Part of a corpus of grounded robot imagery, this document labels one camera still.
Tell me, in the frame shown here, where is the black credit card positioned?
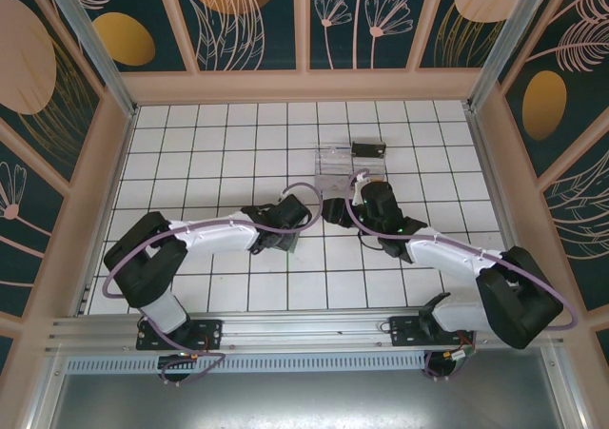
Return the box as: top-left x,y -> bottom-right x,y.
350,139 -> 385,159

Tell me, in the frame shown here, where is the clear acrylic card stand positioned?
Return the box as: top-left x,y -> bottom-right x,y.
314,139 -> 387,197

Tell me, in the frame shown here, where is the green circuit board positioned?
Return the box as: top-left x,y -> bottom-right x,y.
446,345 -> 477,368

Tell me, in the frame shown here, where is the grey metal sheet panel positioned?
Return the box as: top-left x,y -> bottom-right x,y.
28,371 -> 580,429

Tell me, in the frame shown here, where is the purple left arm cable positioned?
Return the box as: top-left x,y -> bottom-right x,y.
103,181 -> 325,386

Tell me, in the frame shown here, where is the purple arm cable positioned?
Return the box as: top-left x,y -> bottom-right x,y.
103,181 -> 325,386
345,174 -> 580,383

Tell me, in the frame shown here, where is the aluminium rail beam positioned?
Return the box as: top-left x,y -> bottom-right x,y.
45,309 -> 567,354

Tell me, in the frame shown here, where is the aluminium side rail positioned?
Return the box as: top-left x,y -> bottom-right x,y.
463,103 -> 541,309

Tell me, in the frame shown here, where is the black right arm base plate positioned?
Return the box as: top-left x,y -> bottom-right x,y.
388,314 -> 477,348

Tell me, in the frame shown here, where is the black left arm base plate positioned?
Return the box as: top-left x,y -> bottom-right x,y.
136,318 -> 224,352

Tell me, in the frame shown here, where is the slotted grey cable duct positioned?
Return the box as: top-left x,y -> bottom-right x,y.
64,352 -> 429,374

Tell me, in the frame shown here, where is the aluminium frame post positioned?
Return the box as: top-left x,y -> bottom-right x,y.
38,0 -> 140,119
466,0 -> 567,111

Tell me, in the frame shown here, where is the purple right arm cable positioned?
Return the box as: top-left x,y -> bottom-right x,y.
345,174 -> 580,383

